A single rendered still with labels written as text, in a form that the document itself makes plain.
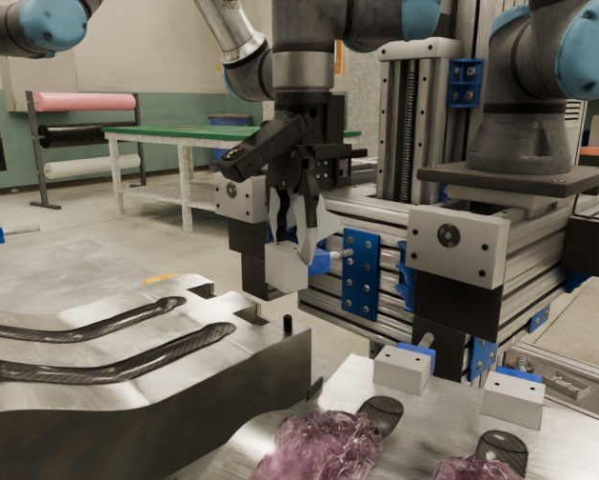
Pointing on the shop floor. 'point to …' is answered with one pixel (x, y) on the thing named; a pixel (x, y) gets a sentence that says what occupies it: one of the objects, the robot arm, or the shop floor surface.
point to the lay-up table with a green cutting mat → (212, 136)
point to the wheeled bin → (226, 125)
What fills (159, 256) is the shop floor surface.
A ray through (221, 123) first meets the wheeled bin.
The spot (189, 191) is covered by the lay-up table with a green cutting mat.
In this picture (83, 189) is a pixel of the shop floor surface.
